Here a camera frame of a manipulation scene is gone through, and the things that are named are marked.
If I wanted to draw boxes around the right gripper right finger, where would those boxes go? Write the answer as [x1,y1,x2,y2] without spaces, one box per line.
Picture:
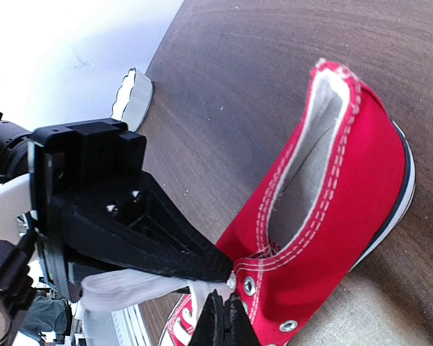
[224,293,261,346]

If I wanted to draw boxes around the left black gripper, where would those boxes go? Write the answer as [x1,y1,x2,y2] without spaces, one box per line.
[28,119,233,301]

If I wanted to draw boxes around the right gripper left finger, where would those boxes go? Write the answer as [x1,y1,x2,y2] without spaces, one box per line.
[189,290,225,346]

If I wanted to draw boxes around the white shoelace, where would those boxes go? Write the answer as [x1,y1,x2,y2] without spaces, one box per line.
[81,270,237,345]

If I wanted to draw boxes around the white scalloped bowl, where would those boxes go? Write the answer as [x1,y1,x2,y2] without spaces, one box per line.
[111,68,154,132]

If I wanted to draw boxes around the red canvas sneaker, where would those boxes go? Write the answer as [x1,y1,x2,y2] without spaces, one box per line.
[158,57,416,346]

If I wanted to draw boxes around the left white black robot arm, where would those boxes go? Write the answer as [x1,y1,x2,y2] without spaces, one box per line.
[0,114,248,345]

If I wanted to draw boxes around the front aluminium rail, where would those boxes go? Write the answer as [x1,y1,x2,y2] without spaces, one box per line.
[82,305,153,346]

